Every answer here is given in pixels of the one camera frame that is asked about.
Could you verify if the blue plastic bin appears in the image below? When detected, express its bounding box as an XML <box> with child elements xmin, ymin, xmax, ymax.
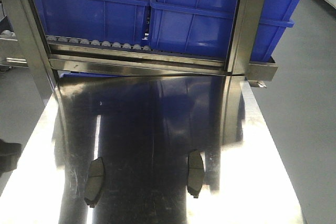
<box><xmin>149</xmin><ymin>0</ymin><xmax>300</xmax><ymax>62</ymax></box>
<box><xmin>34</xmin><ymin>0</ymin><xmax>150</xmax><ymax>45</ymax></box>

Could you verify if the grey brake pad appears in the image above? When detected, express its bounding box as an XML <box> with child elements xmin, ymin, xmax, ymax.
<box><xmin>84</xmin><ymin>157</ymin><xmax>105</xmax><ymax>208</ymax></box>
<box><xmin>187</xmin><ymin>150</ymin><xmax>205</xmax><ymax>198</ymax></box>

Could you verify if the left blue plastic bin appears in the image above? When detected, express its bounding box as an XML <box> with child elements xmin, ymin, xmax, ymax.
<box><xmin>34</xmin><ymin>0</ymin><xmax>150</xmax><ymax>45</ymax></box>

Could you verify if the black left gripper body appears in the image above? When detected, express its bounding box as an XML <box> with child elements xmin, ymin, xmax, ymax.
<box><xmin>1</xmin><ymin>139</ymin><xmax>22</xmax><ymax>176</ymax></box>

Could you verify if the right blue plastic bin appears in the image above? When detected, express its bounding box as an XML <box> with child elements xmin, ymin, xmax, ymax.
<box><xmin>149</xmin><ymin>0</ymin><xmax>300</xmax><ymax>62</ymax></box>

